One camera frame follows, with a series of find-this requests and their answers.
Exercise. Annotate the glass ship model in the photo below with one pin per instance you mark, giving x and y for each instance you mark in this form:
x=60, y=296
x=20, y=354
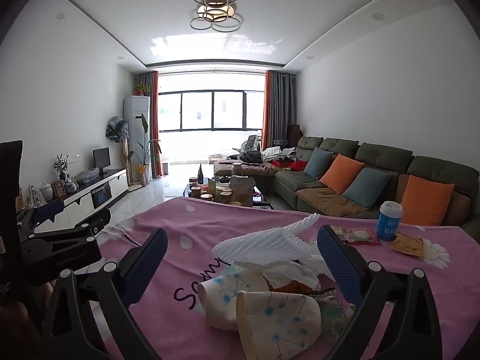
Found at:
x=36, y=197

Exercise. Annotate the dark wooden cabinet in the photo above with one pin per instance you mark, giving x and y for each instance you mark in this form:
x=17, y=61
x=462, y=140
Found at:
x=293, y=135

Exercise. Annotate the pile of clothes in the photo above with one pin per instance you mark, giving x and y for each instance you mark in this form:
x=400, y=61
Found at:
x=277, y=153

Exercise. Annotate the white and black tv cabinet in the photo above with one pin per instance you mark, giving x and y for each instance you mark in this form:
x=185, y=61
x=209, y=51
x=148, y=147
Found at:
x=112, y=183

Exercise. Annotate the tall leafy plant in vase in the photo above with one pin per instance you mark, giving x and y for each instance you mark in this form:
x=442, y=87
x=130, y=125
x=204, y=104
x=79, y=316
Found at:
x=144, y=157

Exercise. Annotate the dotted paper cup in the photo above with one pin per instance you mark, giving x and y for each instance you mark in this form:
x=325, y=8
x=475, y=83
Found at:
x=277, y=318
x=221, y=300

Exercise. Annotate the green sofa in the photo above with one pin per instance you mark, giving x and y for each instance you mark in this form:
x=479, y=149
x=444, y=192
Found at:
x=378, y=153

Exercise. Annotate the framed picture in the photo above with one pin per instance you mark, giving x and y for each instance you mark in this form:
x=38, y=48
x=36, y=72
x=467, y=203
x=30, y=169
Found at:
x=59, y=189

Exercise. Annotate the black cabinet appliance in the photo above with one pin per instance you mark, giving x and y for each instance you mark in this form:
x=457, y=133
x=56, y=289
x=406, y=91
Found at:
x=101, y=196

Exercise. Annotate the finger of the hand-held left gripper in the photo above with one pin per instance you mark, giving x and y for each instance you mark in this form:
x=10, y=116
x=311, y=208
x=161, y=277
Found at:
x=75, y=230
x=48, y=210

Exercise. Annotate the small potted plant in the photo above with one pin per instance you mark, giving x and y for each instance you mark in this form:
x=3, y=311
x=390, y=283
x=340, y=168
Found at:
x=140, y=89

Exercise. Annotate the cloth-covered standing fan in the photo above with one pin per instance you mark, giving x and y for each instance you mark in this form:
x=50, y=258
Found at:
x=117, y=129

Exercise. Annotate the pink printed blanket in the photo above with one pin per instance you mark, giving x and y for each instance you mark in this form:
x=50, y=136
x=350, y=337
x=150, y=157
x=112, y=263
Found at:
x=262, y=217

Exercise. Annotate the clear plastic bag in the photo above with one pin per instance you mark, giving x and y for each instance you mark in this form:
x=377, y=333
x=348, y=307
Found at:
x=87, y=176

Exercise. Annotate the group of jars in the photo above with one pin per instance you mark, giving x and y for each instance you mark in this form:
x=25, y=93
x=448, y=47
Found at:
x=204, y=191

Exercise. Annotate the brown foil snack bag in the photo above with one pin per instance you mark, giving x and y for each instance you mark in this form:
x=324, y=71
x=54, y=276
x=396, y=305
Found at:
x=407, y=245

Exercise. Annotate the clear green-edged wrapper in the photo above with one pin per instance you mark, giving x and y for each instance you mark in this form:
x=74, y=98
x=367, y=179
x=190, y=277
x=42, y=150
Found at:
x=332, y=307

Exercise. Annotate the blue and white pot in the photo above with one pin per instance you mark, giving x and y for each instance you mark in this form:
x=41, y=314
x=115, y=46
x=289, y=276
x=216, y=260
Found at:
x=71, y=186

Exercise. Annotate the blue cushion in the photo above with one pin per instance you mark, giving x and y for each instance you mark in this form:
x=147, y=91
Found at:
x=318, y=163
x=367, y=189

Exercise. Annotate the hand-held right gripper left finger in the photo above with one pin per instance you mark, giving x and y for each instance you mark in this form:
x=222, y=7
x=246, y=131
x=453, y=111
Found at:
x=146, y=266

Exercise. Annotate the white tissue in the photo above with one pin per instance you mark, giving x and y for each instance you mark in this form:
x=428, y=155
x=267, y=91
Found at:
x=285, y=273

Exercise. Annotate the black bag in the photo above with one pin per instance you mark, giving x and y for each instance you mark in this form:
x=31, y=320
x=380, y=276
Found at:
x=250, y=156

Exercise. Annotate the brown paper bag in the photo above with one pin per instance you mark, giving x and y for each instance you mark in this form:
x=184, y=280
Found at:
x=243, y=191

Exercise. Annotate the blue cup with white lid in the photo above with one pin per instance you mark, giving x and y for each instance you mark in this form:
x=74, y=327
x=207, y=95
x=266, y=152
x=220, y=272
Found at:
x=388, y=225

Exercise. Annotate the glass coffee table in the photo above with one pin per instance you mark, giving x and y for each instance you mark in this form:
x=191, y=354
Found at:
x=258, y=195

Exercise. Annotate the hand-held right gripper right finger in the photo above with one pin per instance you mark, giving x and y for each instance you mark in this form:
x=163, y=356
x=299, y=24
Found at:
x=339, y=266

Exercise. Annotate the green printed packet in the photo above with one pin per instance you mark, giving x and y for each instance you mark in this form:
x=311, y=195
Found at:
x=212, y=188

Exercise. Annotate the large window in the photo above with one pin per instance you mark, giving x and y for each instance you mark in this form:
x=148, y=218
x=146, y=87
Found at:
x=212, y=110

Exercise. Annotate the brown padded ottoman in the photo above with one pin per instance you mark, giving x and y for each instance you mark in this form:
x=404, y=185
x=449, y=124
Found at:
x=243, y=170

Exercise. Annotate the white ceramic jar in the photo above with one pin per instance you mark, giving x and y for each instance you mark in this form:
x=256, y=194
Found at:
x=45, y=192

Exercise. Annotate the clear red-edged snack packet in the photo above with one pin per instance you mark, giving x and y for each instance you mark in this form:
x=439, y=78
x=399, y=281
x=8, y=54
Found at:
x=363, y=237

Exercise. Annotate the red cloth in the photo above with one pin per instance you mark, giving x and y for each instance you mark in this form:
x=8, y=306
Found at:
x=296, y=165

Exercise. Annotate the white foam net sleeve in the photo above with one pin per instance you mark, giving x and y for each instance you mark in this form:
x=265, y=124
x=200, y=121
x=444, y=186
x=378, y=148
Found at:
x=262, y=243

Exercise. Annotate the black monitor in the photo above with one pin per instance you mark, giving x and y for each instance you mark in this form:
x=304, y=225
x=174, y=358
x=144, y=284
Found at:
x=102, y=156

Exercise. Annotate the wall sockets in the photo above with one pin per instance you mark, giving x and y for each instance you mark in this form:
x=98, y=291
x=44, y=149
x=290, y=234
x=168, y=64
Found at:
x=73, y=157

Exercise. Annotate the grey and orange curtain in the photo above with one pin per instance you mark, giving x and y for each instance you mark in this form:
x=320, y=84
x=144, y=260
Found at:
x=153, y=120
x=277, y=108

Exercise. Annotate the white standing air conditioner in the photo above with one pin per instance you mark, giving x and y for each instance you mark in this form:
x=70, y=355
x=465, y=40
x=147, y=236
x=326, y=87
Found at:
x=135, y=120

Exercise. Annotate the orange cushion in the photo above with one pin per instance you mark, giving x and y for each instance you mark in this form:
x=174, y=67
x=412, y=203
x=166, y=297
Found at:
x=341, y=174
x=425, y=200

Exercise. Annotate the blue vase with plant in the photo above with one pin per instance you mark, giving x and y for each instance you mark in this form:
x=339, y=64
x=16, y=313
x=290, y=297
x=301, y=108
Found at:
x=62, y=168

